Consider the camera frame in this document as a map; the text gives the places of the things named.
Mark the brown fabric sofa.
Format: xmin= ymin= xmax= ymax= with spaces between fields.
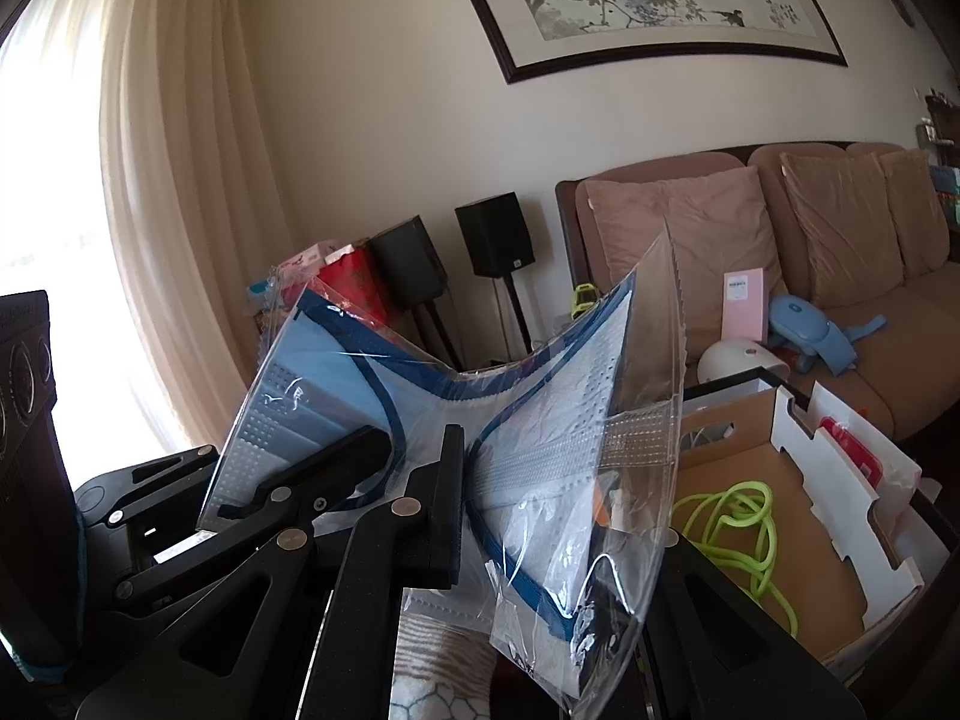
xmin=556 ymin=142 xmax=958 ymax=442

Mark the sofa cushion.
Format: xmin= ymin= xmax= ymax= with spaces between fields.
xmin=781 ymin=154 xmax=905 ymax=309
xmin=584 ymin=166 xmax=786 ymax=361
xmin=878 ymin=149 xmax=950 ymax=280

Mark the red tea gift bag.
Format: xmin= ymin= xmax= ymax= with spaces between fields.
xmin=319 ymin=244 xmax=392 ymax=323

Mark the cardboard box tray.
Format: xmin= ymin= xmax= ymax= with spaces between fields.
xmin=674 ymin=382 xmax=950 ymax=681

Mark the middle sofa cushion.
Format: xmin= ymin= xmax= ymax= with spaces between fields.
xmin=781 ymin=154 xmax=905 ymax=309

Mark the left black speaker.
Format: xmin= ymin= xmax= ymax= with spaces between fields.
xmin=366 ymin=216 xmax=448 ymax=312

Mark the white dome lamp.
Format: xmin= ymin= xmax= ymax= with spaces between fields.
xmin=697 ymin=338 xmax=791 ymax=383

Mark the face mask plastic bag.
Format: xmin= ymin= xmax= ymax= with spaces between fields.
xmin=199 ymin=227 xmax=685 ymax=718

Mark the left sofa cushion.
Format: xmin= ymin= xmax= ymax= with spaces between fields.
xmin=584 ymin=166 xmax=786 ymax=361

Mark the round wall clock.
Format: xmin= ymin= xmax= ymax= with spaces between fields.
xmin=890 ymin=0 xmax=916 ymax=29

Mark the right black speaker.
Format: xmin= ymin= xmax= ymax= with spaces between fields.
xmin=455 ymin=192 xmax=535 ymax=280

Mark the black speaker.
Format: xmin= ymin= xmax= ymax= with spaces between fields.
xmin=455 ymin=192 xmax=535 ymax=280
xmin=366 ymin=216 xmax=448 ymax=312

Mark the grey patterned fleece blanket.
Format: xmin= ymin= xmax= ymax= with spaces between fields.
xmin=387 ymin=590 xmax=568 ymax=718

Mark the right sofa cushion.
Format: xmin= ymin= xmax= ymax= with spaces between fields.
xmin=878 ymin=149 xmax=950 ymax=280

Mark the pink booklet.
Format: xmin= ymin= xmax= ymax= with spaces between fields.
xmin=721 ymin=268 xmax=768 ymax=343

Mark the green braided usb cable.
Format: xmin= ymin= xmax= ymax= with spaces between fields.
xmin=670 ymin=478 xmax=802 ymax=639

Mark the framed bird painting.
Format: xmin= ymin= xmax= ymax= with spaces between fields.
xmin=470 ymin=0 xmax=846 ymax=83

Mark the green portable speaker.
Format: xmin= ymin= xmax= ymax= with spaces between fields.
xmin=569 ymin=283 xmax=602 ymax=320

